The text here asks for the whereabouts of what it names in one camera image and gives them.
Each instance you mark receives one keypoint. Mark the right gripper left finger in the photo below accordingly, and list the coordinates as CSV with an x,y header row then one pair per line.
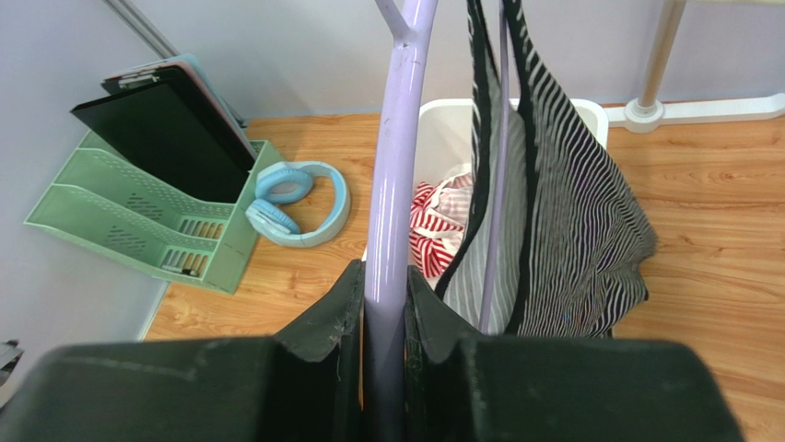
x,y
299,384

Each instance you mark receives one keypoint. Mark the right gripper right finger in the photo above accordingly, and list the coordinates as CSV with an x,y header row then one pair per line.
x,y
586,389

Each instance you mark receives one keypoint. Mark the lavender hanger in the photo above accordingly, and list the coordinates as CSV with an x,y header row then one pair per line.
x,y
392,184

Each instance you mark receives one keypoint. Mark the black white striped tank top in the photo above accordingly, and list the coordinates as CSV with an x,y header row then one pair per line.
x,y
568,232

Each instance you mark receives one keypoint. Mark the red white striped tank top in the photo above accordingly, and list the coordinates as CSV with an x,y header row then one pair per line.
x,y
437,222

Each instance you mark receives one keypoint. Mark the green file organizer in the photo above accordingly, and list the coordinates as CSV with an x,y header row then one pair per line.
x,y
103,203

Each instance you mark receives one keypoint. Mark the blue headphones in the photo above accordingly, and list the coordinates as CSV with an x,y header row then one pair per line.
x,y
283,191

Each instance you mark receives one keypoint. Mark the white plastic basket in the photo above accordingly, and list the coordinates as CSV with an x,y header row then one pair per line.
x,y
444,145

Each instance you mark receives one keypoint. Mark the black clipboard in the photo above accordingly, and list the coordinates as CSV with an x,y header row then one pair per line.
x,y
167,119

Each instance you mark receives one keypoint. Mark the metal clothes rack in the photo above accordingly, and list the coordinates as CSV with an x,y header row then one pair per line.
x,y
708,62

